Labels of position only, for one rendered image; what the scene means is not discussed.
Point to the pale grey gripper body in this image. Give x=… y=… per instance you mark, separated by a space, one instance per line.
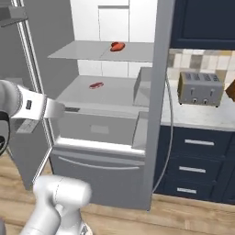
x=55 y=109

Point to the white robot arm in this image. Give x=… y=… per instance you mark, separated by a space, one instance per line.
x=55 y=199

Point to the grey fridge crisper drawer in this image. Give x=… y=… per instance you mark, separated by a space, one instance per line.
x=98 y=127

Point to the red raw meat piece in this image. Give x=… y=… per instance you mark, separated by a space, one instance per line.
x=96 y=85

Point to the grey fridge rack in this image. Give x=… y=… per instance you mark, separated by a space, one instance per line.
x=91 y=52
x=101 y=95

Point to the grey fridge door with bins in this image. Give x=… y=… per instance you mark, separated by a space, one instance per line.
x=52 y=36

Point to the grey fridge door bin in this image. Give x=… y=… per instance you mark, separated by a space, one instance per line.
x=143 y=88
x=140 y=131

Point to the red vegetable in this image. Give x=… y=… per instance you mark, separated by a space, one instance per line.
x=117 y=46

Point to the grey fridge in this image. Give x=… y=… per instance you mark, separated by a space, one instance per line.
x=91 y=18

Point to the grey freezer drawer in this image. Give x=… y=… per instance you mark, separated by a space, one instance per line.
x=101 y=180

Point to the silver four-slot toaster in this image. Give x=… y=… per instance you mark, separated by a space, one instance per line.
x=200 y=90

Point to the navy drawer front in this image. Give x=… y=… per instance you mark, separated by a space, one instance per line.
x=202 y=134
x=189 y=197
x=195 y=162

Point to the brown wooden block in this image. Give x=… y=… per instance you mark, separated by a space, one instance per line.
x=231 y=91

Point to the navy base cupboard door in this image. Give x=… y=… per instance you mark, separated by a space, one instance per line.
x=230 y=177

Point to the navy wall cupboard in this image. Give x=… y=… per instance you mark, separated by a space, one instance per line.
x=205 y=21

